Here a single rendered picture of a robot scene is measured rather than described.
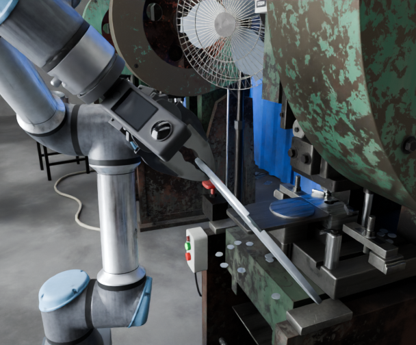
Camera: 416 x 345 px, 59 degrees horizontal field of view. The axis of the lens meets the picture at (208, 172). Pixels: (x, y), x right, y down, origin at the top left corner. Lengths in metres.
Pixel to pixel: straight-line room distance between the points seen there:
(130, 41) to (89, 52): 1.70
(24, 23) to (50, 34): 0.02
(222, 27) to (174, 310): 1.32
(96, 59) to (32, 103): 0.32
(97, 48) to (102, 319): 0.67
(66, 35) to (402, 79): 0.37
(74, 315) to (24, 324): 1.06
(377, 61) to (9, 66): 0.52
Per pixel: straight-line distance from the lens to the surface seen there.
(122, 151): 0.82
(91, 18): 3.84
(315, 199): 1.14
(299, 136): 1.04
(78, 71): 0.44
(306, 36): 0.50
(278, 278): 1.00
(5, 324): 2.05
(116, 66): 0.46
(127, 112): 0.44
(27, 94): 0.73
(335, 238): 0.92
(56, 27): 0.44
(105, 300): 0.94
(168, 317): 1.87
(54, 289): 0.97
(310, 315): 0.92
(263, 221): 0.98
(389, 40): 0.46
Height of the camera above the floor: 1.22
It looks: 19 degrees down
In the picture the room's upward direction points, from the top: straight up
